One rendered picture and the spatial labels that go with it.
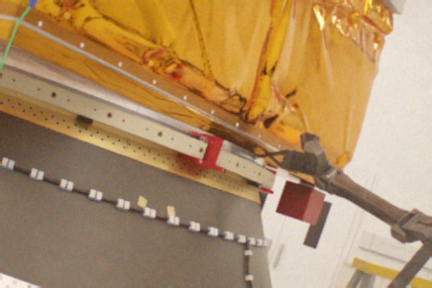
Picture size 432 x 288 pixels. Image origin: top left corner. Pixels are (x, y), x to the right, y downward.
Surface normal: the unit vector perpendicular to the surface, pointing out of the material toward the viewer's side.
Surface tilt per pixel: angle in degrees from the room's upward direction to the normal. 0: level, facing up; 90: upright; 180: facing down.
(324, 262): 90
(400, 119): 90
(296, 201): 90
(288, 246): 90
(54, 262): 62
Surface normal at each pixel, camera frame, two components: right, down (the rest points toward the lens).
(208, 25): 0.83, 0.23
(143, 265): 0.65, -0.32
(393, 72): -0.47, -0.22
